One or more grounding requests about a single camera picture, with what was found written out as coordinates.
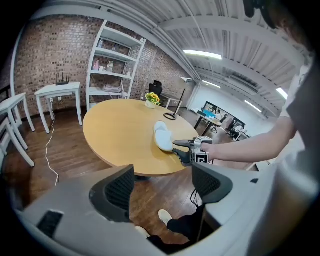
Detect white power cable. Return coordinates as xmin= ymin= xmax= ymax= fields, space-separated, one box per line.
xmin=44 ymin=99 xmax=60 ymax=187

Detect tall white shelf unit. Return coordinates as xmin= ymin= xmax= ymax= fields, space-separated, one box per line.
xmin=85 ymin=19 xmax=148 ymax=112

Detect person's white shirt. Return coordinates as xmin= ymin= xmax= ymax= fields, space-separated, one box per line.
xmin=278 ymin=53 xmax=320 ymax=181

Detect yellow flowers in white pot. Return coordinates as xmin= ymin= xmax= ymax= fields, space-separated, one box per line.
xmin=144 ymin=91 xmax=161 ymax=110

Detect white-legged side table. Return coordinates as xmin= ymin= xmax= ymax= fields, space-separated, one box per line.
xmin=0 ymin=117 xmax=36 ymax=168
xmin=0 ymin=92 xmax=36 ymax=151

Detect person's right forearm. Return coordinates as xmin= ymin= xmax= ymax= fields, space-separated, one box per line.
xmin=207 ymin=116 xmax=298 ymax=163

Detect round wooden table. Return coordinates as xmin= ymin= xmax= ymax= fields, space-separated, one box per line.
xmin=82 ymin=98 xmax=201 ymax=181

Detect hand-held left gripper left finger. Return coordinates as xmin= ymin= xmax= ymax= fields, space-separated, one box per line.
xmin=89 ymin=164 xmax=136 ymax=224

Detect black router with antennas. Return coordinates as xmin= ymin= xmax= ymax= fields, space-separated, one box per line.
xmin=55 ymin=71 xmax=71 ymax=87

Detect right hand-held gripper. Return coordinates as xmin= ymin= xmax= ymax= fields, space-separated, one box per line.
xmin=172 ymin=136 xmax=215 ymax=167

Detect person's beige shoe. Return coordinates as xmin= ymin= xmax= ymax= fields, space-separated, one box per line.
xmin=158 ymin=209 xmax=173 ymax=226
xmin=134 ymin=225 xmax=151 ymax=238

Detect person's left beige shoe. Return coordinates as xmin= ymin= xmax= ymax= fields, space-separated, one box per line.
xmin=134 ymin=225 xmax=151 ymax=238

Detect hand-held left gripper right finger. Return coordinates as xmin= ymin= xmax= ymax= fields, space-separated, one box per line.
xmin=191 ymin=162 xmax=234 ymax=205

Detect white desk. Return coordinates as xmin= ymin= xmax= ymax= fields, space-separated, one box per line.
xmin=159 ymin=92 xmax=183 ymax=110

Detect black ring-base stand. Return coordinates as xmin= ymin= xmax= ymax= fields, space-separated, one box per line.
xmin=163 ymin=88 xmax=186 ymax=121

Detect person's right beige shoe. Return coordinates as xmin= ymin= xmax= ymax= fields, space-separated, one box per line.
xmin=158 ymin=209 xmax=173 ymax=226

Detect person's right leg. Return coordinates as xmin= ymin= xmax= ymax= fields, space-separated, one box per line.
xmin=166 ymin=204 xmax=208 ymax=242

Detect ceiling light tube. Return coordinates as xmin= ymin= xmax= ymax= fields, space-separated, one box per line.
xmin=276 ymin=87 xmax=289 ymax=100
xmin=183 ymin=49 xmax=223 ymax=61
xmin=243 ymin=99 xmax=263 ymax=113
xmin=201 ymin=79 xmax=222 ymax=90

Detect black high-back office chair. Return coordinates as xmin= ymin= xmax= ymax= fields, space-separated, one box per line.
xmin=148 ymin=80 xmax=164 ymax=97

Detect black-framed office desk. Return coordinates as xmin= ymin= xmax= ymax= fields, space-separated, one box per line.
xmin=194 ymin=109 xmax=223 ymax=137

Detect small white table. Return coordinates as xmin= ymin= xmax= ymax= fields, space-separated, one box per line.
xmin=34 ymin=81 xmax=83 ymax=135

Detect black head-worn camera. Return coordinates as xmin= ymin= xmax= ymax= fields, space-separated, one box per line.
xmin=242 ymin=0 xmax=278 ymax=30

